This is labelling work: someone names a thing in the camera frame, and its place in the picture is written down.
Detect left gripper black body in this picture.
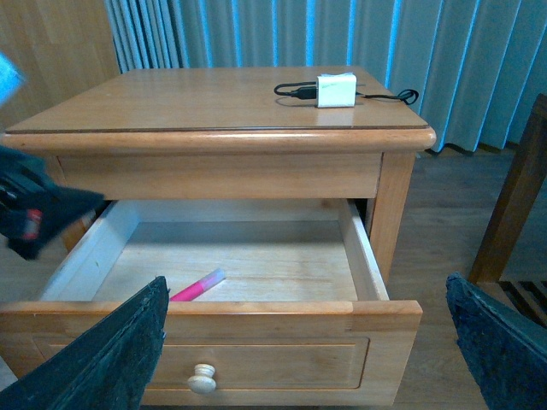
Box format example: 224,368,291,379
1,147,103,261

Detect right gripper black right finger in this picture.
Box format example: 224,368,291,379
446,272,546,409

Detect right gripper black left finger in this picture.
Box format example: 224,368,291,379
1,276,169,409

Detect pink marker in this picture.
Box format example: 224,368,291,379
169,268,226,302

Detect wooden drawer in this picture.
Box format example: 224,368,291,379
1,199,422,407

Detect dark wooden chair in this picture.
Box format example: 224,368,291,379
468,94,546,327

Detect light wooden cabinet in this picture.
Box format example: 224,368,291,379
1,1,120,129

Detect wooden nightstand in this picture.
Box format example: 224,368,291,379
0,66,437,410

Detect grey-blue curtain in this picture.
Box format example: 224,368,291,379
105,1,546,151

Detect white charger block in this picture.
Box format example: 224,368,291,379
316,73,357,108

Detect black cable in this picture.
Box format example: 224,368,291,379
273,81,421,106

